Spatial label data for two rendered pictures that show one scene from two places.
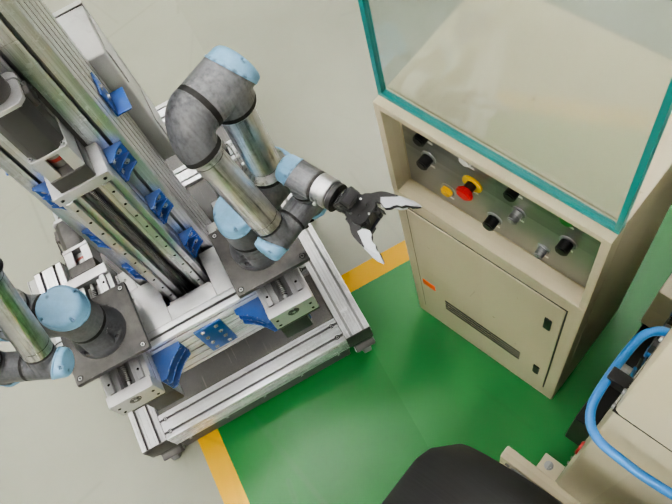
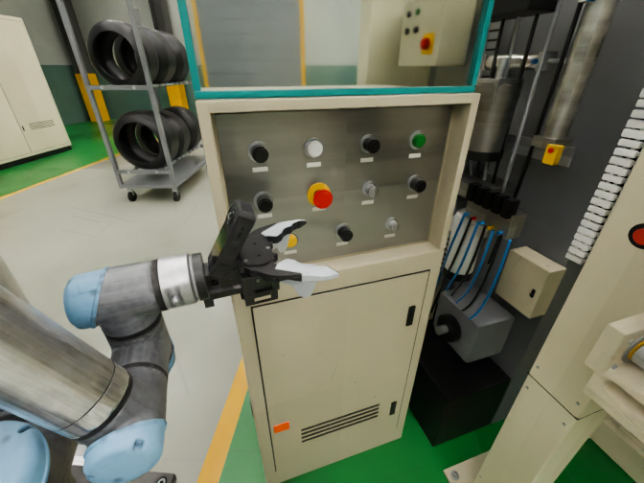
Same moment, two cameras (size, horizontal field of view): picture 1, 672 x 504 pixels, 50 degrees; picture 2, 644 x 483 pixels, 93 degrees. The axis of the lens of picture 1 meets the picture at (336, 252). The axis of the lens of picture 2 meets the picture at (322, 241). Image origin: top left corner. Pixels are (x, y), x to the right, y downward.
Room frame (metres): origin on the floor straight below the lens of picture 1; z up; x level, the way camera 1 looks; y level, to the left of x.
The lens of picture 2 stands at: (0.60, 0.28, 1.31)
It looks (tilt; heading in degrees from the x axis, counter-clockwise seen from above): 30 degrees down; 279
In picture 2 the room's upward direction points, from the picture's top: straight up
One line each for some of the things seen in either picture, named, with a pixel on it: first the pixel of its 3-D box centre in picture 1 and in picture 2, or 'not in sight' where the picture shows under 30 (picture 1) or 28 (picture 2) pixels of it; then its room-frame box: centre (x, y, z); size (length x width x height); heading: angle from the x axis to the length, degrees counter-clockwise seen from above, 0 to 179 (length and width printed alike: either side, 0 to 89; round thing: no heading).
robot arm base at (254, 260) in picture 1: (252, 238); not in sight; (0.99, 0.19, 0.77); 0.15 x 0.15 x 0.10
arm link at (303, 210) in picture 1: (306, 202); (142, 352); (0.92, 0.02, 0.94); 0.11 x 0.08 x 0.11; 121
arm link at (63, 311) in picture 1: (67, 313); not in sight; (0.95, 0.69, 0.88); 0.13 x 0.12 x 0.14; 69
